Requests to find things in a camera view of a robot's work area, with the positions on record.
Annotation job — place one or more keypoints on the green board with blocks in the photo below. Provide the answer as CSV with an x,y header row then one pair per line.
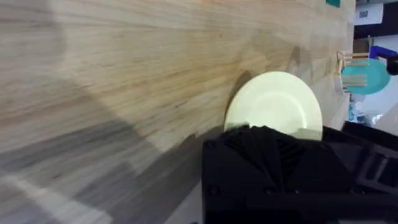
x,y
333,2

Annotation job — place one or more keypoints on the blue box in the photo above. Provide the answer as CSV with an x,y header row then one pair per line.
x,y
382,51

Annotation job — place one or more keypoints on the white box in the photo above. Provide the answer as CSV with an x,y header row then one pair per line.
x,y
368,14

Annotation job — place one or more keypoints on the small wooden peg rack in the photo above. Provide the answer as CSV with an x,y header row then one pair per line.
x,y
353,79

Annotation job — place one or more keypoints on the pale yellow plate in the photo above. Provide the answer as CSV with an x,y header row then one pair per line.
x,y
276,99

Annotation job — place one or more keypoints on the teal plate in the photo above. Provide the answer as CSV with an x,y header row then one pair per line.
x,y
376,76

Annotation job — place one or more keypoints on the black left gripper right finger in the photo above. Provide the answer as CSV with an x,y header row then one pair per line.
x,y
298,165

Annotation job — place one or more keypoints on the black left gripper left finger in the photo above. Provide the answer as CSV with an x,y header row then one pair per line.
x,y
248,155

